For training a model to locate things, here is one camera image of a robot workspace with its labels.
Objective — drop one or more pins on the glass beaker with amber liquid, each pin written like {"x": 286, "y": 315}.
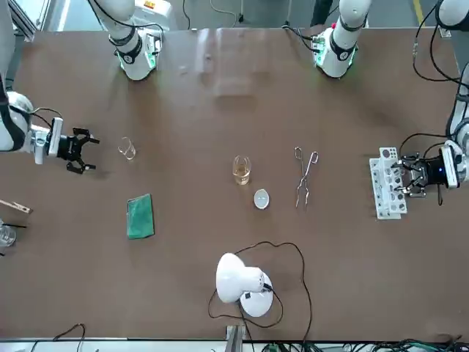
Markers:
{"x": 242, "y": 176}

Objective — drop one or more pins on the glass alcohol burner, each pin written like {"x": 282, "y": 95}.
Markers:
{"x": 7, "y": 238}

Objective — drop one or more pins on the metal crucible tongs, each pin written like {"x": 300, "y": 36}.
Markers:
{"x": 303, "y": 179}

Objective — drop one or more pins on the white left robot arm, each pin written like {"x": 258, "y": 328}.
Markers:
{"x": 339, "y": 55}

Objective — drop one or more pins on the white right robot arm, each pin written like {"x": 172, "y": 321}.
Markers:
{"x": 135, "y": 62}

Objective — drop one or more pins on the aluminium frame post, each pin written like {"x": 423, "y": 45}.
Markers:
{"x": 234, "y": 337}

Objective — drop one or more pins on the person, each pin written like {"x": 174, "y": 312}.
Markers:
{"x": 321, "y": 12}

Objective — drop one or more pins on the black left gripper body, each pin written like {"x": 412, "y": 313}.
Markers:
{"x": 434, "y": 172}

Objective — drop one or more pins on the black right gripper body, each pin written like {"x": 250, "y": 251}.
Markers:
{"x": 67, "y": 146}

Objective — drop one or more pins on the white test tube rack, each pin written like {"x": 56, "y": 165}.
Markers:
{"x": 375, "y": 190}

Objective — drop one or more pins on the wooden test tube clamp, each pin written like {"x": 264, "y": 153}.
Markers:
{"x": 14, "y": 207}

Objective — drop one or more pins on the small clear glass beaker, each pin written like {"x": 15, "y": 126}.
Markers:
{"x": 127, "y": 150}

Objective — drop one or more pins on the white desk lamp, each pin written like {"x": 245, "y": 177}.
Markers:
{"x": 234, "y": 275}

